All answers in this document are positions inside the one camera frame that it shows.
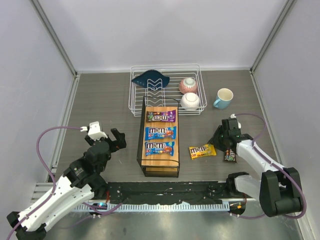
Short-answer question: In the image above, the purple brown candy bag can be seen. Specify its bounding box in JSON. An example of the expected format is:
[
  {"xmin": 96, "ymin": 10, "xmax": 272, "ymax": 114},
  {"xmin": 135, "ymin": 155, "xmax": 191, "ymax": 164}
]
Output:
[{"xmin": 223, "ymin": 148, "xmax": 237, "ymax": 163}]

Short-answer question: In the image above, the yellow candy bag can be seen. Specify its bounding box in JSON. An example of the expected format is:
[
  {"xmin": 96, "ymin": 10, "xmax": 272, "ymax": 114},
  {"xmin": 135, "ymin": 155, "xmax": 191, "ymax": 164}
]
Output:
[{"xmin": 188, "ymin": 143, "xmax": 217, "ymax": 160}]

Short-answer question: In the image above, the blue candy bag short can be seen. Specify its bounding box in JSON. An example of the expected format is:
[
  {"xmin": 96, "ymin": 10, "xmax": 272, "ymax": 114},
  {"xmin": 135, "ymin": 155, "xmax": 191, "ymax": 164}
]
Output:
[{"xmin": 144, "ymin": 141, "xmax": 175, "ymax": 156}]

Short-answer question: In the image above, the blue candy bag long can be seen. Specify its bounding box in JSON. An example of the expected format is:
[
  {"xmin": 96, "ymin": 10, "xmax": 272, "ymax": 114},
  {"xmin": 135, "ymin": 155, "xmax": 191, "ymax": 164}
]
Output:
[{"xmin": 144, "ymin": 126, "xmax": 177, "ymax": 141}]

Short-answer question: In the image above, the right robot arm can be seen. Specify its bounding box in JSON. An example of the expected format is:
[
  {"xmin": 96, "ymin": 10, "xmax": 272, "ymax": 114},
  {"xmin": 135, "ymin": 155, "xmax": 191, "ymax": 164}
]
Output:
[{"xmin": 208, "ymin": 114, "xmax": 307, "ymax": 219}]

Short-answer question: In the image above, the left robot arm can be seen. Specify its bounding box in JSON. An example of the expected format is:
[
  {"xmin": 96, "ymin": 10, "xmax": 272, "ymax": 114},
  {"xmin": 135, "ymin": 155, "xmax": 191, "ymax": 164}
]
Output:
[{"xmin": 7, "ymin": 121, "xmax": 127, "ymax": 240}]

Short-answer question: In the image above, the light blue mug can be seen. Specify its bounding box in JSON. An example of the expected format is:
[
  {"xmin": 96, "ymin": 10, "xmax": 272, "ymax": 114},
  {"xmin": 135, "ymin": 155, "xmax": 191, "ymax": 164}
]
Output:
[{"xmin": 213, "ymin": 88, "xmax": 234, "ymax": 110}]

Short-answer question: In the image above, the white bowl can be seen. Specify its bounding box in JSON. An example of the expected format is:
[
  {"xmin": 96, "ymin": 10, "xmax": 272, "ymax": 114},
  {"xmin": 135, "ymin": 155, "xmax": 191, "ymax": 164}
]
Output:
[{"xmin": 180, "ymin": 92, "xmax": 200, "ymax": 111}]

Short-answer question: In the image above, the pink patterned bowl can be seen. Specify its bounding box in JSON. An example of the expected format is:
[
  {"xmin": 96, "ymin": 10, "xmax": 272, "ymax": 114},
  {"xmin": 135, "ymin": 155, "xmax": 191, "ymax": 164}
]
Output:
[{"xmin": 178, "ymin": 77, "xmax": 198, "ymax": 94}]

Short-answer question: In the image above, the dark blue leaf plate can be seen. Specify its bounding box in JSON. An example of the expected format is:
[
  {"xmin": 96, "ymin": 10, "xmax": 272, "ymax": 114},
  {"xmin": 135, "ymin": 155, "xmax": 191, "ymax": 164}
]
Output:
[{"xmin": 131, "ymin": 69, "xmax": 170, "ymax": 91}]

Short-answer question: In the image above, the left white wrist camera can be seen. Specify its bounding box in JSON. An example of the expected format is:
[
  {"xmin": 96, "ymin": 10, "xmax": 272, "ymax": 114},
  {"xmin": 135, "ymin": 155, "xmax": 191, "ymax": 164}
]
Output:
[{"xmin": 80, "ymin": 121, "xmax": 108, "ymax": 141}]

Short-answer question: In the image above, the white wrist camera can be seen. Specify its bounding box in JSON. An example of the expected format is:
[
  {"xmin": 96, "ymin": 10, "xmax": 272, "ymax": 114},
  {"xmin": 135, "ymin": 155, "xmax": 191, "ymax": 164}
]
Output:
[
  {"xmin": 230, "ymin": 113, "xmax": 242, "ymax": 129},
  {"xmin": 80, "ymin": 121, "xmax": 108, "ymax": 141}
]

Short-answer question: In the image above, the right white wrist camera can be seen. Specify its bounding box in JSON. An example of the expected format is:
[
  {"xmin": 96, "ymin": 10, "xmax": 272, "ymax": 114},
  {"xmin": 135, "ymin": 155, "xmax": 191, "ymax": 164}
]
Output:
[{"xmin": 230, "ymin": 113, "xmax": 242, "ymax": 129}]

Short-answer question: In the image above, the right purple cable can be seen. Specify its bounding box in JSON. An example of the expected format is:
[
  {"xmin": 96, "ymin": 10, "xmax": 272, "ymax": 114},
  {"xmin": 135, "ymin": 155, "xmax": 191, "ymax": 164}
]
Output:
[{"xmin": 229, "ymin": 112, "xmax": 308, "ymax": 220}]

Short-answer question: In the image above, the purple cable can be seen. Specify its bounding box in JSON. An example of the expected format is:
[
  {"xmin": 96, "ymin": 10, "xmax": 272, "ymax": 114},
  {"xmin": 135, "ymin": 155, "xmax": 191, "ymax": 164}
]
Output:
[
  {"xmin": 6, "ymin": 126, "xmax": 123, "ymax": 240},
  {"xmin": 229, "ymin": 112, "xmax": 308, "ymax": 220}
]

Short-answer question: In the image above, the black wire wooden shelf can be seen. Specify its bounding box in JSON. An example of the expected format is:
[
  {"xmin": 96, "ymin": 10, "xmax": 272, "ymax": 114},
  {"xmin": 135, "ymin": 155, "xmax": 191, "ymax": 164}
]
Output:
[{"xmin": 136, "ymin": 104, "xmax": 180, "ymax": 178}]

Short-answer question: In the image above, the white cable duct strip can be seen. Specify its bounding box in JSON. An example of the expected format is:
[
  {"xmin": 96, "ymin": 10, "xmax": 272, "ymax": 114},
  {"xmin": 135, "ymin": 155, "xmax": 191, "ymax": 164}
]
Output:
[{"xmin": 74, "ymin": 202, "xmax": 231, "ymax": 212}]

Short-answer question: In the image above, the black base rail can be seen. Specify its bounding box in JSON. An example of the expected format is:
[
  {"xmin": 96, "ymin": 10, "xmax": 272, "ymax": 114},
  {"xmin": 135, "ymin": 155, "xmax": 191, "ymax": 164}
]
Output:
[{"xmin": 107, "ymin": 181, "xmax": 245, "ymax": 205}]

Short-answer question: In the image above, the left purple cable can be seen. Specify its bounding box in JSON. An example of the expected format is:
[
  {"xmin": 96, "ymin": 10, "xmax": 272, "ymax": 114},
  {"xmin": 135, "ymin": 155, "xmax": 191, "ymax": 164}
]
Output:
[{"xmin": 6, "ymin": 126, "xmax": 123, "ymax": 240}]

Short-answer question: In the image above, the white wire dish rack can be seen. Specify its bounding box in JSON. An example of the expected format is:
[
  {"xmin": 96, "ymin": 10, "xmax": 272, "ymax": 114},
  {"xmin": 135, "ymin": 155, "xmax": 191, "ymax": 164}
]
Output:
[{"xmin": 128, "ymin": 63, "xmax": 207, "ymax": 117}]

